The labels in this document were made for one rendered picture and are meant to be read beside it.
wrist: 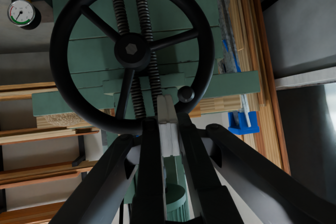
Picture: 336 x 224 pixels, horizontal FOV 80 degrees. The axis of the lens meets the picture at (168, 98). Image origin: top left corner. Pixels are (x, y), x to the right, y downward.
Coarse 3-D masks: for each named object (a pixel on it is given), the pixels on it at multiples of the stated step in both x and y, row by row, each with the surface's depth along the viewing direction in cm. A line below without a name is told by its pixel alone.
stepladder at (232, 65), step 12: (228, 12) 137; (228, 24) 137; (228, 36) 138; (228, 48) 135; (228, 60) 138; (228, 72) 137; (240, 108) 138; (228, 120) 153; (240, 120) 136; (252, 120) 137; (240, 132) 136; (252, 132) 138
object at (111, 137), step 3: (108, 132) 83; (108, 135) 83; (111, 135) 83; (114, 135) 83; (117, 135) 83; (108, 138) 83; (111, 138) 83; (114, 138) 83; (108, 141) 83; (111, 141) 83; (108, 144) 83
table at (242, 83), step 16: (112, 80) 43; (144, 80) 44; (160, 80) 44; (176, 80) 44; (192, 80) 54; (224, 80) 54; (240, 80) 54; (256, 80) 54; (32, 96) 52; (48, 96) 52; (96, 96) 53; (112, 96) 53; (208, 96) 54; (48, 112) 52; (64, 112) 52
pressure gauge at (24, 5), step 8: (16, 0) 47; (24, 0) 47; (8, 8) 46; (16, 8) 47; (24, 8) 47; (32, 8) 47; (8, 16) 46; (16, 16) 47; (24, 16) 47; (32, 16) 46; (40, 16) 49; (16, 24) 46; (24, 24) 46; (32, 24) 48
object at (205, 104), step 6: (204, 102) 69; (210, 102) 69; (204, 108) 69; (210, 108) 69; (36, 120) 67; (42, 120) 67; (84, 120) 68; (42, 126) 67; (48, 126) 67; (54, 126) 67
